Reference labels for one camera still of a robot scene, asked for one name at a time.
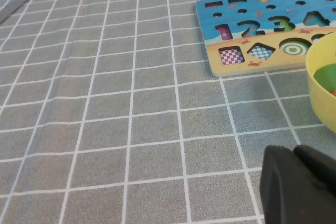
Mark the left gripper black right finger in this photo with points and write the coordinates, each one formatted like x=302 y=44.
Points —
x=320 y=167

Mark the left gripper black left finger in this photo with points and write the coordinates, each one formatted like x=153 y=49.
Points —
x=286 y=195

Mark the yellow plastic bowl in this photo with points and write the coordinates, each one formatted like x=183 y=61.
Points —
x=319 y=98

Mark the red shape piece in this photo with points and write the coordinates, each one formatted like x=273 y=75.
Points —
x=334 y=93

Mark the green circle piece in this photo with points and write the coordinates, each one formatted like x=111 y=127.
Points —
x=326 y=77

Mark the blue number shape puzzle board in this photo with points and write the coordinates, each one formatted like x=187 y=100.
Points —
x=265 y=10

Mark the grey white-checked tablecloth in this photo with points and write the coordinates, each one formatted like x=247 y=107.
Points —
x=105 y=116

